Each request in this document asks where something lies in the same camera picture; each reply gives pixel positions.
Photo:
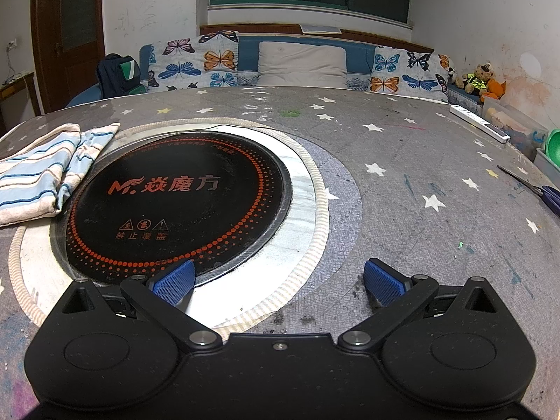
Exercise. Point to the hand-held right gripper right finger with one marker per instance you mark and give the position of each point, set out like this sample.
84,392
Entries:
385,282

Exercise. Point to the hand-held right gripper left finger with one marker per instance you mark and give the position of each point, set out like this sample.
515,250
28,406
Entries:
175,281

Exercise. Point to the blue white striped shirt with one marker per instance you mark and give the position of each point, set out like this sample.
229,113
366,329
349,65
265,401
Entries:
39,170

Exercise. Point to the round black induction cooktop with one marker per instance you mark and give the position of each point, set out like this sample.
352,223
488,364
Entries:
175,210

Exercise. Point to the white remote control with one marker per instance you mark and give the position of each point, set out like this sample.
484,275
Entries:
479,123

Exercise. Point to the clear plastic box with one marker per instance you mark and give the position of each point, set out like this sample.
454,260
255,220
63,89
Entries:
503,116

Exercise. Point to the butterfly print pillow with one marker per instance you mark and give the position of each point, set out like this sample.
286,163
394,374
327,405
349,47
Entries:
192,63
407,74

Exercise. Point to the dark blue backpack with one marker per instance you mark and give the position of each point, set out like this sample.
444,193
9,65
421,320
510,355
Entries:
113,76

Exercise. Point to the green bowl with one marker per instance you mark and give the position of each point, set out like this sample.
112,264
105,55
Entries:
554,146

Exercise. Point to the orange plush toy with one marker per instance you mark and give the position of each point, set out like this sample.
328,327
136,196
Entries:
494,89

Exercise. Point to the brown teddy bear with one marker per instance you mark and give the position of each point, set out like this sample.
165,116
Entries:
477,79

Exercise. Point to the beige plain pillow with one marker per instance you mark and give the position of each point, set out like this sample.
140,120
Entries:
302,63

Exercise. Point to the brown wooden ledge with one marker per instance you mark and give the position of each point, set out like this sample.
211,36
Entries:
385,38

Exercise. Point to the brown wooden desk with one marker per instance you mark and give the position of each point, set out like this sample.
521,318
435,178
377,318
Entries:
17,79

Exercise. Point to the grey book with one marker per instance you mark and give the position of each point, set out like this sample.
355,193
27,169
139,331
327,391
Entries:
321,29

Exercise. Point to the brown wooden door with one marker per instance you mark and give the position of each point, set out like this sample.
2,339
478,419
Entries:
70,17

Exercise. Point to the white wall socket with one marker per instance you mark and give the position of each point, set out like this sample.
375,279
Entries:
11,46

